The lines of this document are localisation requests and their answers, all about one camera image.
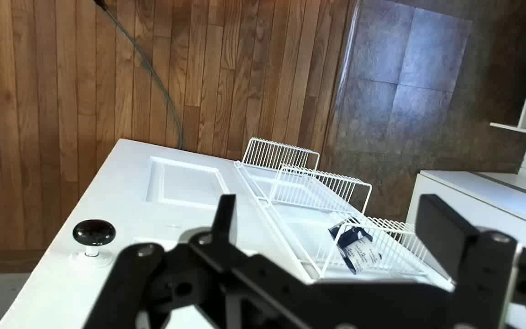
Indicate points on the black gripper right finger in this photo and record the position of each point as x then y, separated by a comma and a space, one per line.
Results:
445, 238

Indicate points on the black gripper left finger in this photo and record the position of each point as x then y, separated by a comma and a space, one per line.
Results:
224, 218

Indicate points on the black white heart ornament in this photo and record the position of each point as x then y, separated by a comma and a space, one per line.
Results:
347, 234

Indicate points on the white panel door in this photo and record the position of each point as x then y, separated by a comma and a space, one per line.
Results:
127, 183

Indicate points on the black round door knob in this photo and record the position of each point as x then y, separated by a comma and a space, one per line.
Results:
93, 233

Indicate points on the blue grey floor rug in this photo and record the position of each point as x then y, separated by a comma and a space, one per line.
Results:
401, 79

